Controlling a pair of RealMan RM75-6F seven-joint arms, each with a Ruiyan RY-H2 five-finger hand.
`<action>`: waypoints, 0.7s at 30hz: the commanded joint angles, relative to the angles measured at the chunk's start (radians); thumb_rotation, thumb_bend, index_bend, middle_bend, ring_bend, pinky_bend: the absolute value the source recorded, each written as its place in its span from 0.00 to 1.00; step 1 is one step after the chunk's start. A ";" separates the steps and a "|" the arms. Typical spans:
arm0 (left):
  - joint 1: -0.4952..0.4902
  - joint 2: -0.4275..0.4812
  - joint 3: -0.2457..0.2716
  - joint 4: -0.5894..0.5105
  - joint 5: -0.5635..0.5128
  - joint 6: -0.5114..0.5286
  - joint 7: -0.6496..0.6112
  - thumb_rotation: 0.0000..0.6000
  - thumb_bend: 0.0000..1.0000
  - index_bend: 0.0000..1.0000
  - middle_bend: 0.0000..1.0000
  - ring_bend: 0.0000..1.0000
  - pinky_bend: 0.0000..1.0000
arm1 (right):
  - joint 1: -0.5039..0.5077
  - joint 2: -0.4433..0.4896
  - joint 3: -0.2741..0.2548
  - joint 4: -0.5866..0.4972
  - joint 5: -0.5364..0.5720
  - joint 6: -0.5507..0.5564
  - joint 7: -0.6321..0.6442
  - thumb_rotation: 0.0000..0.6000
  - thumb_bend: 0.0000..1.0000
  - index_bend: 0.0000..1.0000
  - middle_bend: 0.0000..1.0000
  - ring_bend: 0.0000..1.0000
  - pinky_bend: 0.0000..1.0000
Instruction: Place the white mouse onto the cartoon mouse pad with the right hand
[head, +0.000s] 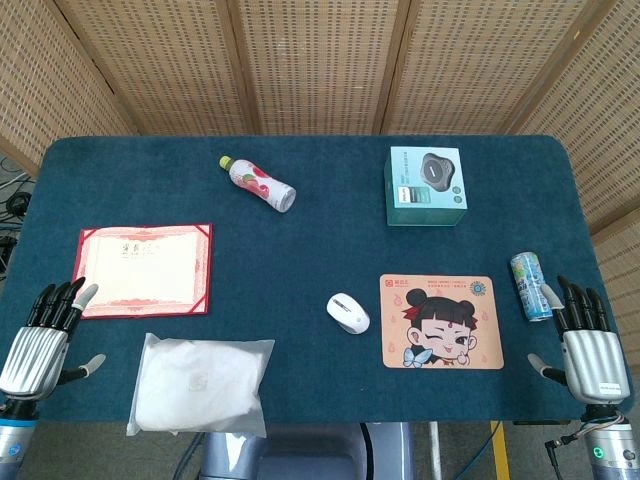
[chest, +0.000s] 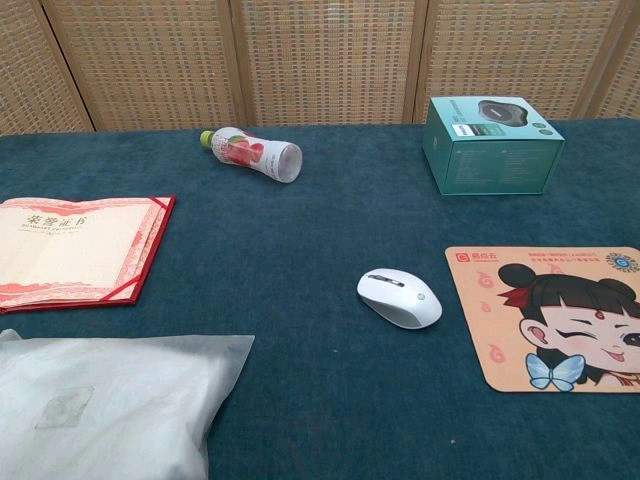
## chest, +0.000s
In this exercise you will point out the white plastic bag package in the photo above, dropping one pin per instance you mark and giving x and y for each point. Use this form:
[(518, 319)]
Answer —
[(100, 410)]

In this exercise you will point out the pink label drink bottle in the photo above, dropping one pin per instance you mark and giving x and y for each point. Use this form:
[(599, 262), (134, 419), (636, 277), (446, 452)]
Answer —
[(250, 152)]

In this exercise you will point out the teal product box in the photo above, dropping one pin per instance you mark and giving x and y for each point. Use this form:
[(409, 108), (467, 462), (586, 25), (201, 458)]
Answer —
[(495, 165)]

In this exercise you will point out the red certificate folder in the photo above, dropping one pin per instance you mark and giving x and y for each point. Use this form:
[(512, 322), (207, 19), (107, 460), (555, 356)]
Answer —
[(75, 250)]

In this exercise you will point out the white computer mouse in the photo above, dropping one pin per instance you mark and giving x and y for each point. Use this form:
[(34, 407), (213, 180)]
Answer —
[(400, 300)]

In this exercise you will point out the woven folding screen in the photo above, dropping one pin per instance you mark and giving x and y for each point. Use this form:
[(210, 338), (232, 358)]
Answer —
[(320, 60)]

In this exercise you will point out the cartoon girl mouse pad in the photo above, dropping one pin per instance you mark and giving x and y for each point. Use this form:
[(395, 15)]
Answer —
[(495, 325)]

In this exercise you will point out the blue felt table cover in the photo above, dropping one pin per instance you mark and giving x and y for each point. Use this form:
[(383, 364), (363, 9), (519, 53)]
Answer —
[(300, 250)]

